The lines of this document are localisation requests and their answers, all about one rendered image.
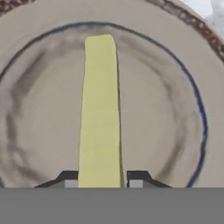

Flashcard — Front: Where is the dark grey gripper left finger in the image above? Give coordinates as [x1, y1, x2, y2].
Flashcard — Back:
[33, 170, 80, 189]

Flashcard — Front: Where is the yellow butter stick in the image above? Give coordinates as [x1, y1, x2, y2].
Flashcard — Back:
[77, 33, 126, 189]

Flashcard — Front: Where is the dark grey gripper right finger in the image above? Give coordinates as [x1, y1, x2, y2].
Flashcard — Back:
[126, 170, 172, 189]

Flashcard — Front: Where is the beige plate with blue ring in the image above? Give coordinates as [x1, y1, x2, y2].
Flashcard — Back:
[0, 0, 224, 189]

